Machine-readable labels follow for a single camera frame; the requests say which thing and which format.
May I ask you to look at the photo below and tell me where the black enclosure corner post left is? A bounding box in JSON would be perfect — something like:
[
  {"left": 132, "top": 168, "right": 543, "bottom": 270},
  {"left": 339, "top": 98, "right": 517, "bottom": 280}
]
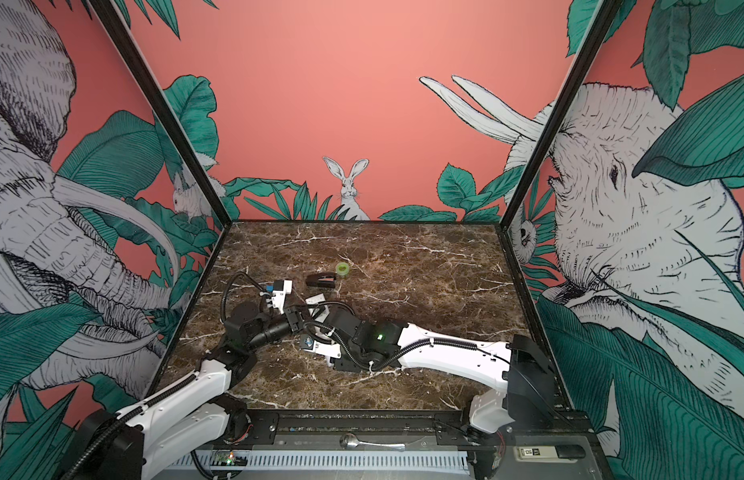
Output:
[{"left": 86, "top": 0, "right": 232, "bottom": 228}]

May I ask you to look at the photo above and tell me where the white remote control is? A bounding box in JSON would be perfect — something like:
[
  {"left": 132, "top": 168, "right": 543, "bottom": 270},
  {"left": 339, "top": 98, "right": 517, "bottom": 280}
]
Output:
[{"left": 306, "top": 294, "right": 340, "bottom": 367}]

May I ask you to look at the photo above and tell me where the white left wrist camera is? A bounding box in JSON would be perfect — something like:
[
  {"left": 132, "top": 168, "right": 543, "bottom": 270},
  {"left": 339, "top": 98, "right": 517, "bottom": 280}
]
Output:
[{"left": 261, "top": 280, "right": 293, "bottom": 314}]

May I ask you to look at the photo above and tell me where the white label box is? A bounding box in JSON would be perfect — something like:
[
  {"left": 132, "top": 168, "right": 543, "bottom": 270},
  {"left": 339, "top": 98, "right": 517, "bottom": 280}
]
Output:
[{"left": 513, "top": 444, "right": 587, "bottom": 463}]

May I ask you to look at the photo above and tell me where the black enclosure corner post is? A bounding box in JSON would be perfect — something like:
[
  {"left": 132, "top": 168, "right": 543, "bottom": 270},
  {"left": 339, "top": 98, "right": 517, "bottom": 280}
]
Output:
[
  {"left": 500, "top": 0, "right": 625, "bottom": 229},
  {"left": 86, "top": 0, "right": 232, "bottom": 228}
]

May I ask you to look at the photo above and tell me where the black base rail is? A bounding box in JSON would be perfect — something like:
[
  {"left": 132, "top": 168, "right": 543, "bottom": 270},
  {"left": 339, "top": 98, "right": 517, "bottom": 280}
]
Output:
[{"left": 231, "top": 409, "right": 595, "bottom": 451}]

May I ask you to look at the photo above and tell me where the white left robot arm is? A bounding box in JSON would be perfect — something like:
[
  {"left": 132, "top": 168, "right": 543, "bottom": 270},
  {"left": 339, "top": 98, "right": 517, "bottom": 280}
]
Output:
[{"left": 55, "top": 302, "right": 313, "bottom": 479}]

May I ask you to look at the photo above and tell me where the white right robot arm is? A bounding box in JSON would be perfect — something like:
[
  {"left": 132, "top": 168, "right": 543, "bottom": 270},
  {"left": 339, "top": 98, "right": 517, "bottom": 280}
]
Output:
[{"left": 307, "top": 296, "right": 557, "bottom": 433}]

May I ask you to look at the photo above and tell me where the black stapler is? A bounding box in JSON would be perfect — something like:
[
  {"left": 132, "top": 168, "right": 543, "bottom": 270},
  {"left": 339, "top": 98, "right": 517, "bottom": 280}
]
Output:
[{"left": 305, "top": 272, "right": 337, "bottom": 289}]

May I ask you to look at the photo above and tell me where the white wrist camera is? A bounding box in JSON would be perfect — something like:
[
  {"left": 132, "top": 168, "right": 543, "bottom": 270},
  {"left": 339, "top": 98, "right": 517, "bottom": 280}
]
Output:
[
  {"left": 300, "top": 334, "right": 342, "bottom": 363},
  {"left": 261, "top": 280, "right": 293, "bottom": 314}
]

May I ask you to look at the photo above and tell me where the white perforated cable tray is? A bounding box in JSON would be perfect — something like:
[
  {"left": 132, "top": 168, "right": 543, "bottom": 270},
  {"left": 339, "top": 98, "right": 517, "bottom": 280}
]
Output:
[{"left": 197, "top": 450, "right": 471, "bottom": 474}]

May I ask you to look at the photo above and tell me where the black enclosure corner post right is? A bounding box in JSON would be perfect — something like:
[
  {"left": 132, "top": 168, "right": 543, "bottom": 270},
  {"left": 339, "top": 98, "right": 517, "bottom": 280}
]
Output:
[{"left": 500, "top": 0, "right": 625, "bottom": 229}]

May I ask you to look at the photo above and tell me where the green tape roll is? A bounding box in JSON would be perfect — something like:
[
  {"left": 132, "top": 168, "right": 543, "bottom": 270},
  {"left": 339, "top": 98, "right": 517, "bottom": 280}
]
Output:
[{"left": 336, "top": 262, "right": 350, "bottom": 277}]

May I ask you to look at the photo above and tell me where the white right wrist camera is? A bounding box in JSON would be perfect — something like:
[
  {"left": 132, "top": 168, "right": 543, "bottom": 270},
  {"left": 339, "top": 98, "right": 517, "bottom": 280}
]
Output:
[{"left": 300, "top": 334, "right": 342, "bottom": 363}]

